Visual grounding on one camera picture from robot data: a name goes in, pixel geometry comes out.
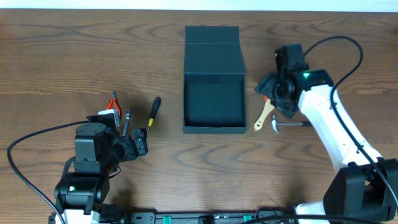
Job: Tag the black yellow screwdriver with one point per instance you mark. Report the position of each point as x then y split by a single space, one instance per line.
155 107

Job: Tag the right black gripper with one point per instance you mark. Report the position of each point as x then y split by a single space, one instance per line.
268 86

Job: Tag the small claw hammer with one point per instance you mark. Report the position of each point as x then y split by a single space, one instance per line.
275 124

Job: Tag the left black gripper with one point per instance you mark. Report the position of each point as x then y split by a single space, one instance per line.
134 146

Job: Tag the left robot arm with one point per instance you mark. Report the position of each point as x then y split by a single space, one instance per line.
99 150

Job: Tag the red black pliers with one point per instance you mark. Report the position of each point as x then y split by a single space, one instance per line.
113 103

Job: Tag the orange scraper wooden handle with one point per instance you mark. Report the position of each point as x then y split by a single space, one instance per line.
268 107

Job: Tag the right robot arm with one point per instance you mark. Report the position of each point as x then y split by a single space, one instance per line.
365 184

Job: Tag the silver ring wrench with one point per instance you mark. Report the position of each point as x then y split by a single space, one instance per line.
127 120

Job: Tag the dark green open box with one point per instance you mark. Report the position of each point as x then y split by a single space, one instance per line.
214 100

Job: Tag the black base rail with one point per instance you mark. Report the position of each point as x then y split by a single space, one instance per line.
248 217

